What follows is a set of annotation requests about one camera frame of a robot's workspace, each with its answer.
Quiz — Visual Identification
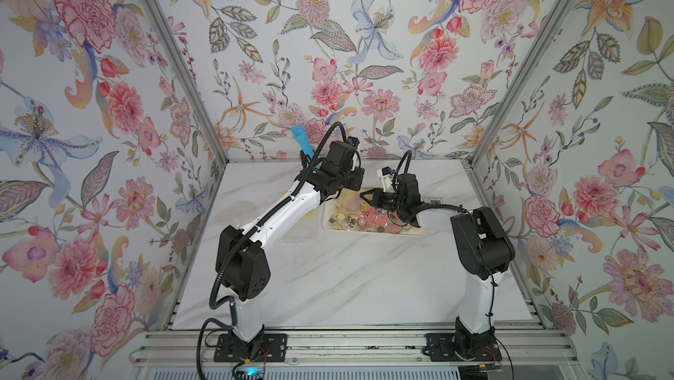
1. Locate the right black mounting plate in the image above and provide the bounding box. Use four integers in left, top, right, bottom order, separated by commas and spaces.
422, 332, 502, 363

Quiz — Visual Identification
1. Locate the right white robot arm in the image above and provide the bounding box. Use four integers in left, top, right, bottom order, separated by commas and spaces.
360, 168, 515, 361

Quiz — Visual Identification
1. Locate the ziploc bag of cookies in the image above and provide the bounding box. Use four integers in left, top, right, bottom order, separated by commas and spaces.
333, 190, 369, 216
281, 208, 322, 243

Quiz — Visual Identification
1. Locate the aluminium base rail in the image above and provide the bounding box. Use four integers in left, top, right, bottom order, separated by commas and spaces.
130, 325, 577, 367

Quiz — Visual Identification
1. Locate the blue microphone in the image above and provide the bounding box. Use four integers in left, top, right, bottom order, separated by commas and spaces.
291, 125, 316, 168

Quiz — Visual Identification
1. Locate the black mounting plate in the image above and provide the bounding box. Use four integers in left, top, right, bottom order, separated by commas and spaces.
422, 332, 502, 363
213, 332, 288, 362

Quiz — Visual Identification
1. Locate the pile of poured cookies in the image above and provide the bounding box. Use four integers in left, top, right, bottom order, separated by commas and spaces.
325, 195, 422, 234

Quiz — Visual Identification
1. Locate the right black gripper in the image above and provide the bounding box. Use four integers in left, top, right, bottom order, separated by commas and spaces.
361, 189, 407, 214

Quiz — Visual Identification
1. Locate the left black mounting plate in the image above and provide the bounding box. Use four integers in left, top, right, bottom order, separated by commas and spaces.
213, 332, 288, 362

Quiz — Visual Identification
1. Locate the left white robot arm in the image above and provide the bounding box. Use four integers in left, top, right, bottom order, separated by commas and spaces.
208, 137, 364, 343

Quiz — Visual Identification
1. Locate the white rectangular tray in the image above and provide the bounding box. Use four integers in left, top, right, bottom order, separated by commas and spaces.
322, 189, 428, 237

